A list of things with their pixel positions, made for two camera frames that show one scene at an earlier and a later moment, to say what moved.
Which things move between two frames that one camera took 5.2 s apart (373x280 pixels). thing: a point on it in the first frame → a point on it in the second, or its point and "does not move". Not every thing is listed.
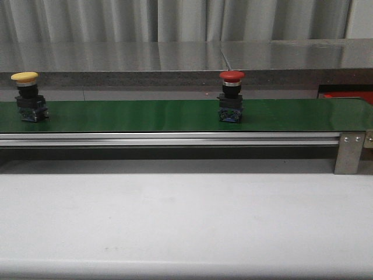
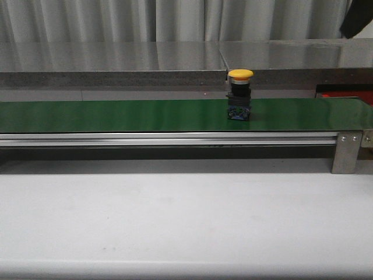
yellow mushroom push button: (32, 107) → (239, 95)
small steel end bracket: (368, 140) does not move
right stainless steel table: (312, 62) does not move
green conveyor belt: (334, 115) does not move
